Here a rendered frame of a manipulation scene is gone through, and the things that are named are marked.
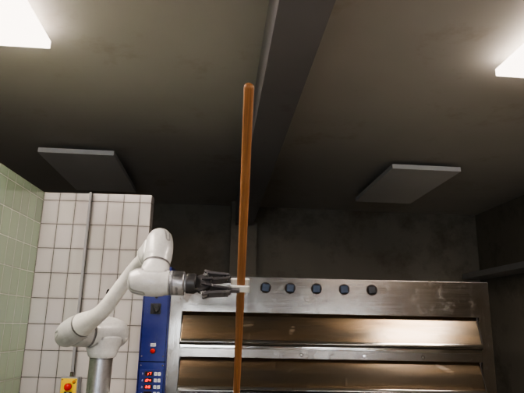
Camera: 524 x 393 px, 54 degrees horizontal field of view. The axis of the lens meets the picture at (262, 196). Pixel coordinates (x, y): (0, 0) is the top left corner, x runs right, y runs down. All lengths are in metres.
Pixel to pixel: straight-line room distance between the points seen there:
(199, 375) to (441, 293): 1.54
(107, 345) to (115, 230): 1.07
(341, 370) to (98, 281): 1.55
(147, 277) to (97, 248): 1.43
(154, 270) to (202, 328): 1.29
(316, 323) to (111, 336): 1.31
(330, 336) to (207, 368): 0.75
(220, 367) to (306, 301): 0.64
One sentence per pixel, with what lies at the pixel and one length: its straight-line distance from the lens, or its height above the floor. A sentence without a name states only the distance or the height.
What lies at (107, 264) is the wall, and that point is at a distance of 3.31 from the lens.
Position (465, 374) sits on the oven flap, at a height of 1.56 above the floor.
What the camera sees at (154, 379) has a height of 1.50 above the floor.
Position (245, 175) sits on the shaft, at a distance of 1.64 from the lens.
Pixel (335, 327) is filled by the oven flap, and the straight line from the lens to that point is 3.24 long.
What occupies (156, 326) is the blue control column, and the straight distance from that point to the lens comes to 3.20.
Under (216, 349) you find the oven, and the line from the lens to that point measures 3.19.
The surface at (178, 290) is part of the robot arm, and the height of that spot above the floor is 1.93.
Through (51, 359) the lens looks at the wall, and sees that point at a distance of 3.38.
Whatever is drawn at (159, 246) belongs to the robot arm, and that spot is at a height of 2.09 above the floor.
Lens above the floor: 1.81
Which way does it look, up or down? 14 degrees up
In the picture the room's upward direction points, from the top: 1 degrees clockwise
